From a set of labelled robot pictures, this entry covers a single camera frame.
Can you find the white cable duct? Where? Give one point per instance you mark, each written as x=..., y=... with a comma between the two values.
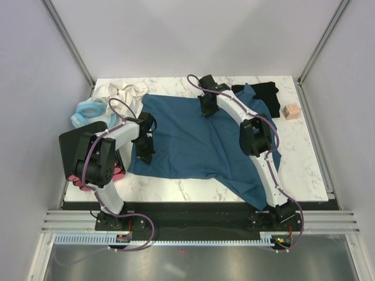
x=104, y=239

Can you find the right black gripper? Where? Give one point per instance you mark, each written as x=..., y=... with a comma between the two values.
x=205, y=112

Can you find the small pink cube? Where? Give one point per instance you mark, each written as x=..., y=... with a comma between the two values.
x=291, y=111

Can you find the white t shirt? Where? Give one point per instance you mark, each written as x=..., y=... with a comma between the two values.
x=130, y=94

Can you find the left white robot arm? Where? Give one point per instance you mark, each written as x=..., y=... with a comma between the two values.
x=106, y=193

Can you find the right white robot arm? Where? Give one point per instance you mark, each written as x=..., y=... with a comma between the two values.
x=257, y=135

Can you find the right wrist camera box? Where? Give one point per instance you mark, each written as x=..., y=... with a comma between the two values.
x=208, y=82

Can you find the blue t shirt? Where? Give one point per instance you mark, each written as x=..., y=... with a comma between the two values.
x=189, y=146

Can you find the black pink drawer organizer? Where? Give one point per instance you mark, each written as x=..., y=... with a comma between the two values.
x=105, y=163

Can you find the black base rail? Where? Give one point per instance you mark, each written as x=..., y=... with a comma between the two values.
x=195, y=221

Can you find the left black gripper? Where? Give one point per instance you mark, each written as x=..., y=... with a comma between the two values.
x=146, y=156

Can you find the folded black t shirt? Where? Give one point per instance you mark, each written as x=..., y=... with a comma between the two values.
x=261, y=98

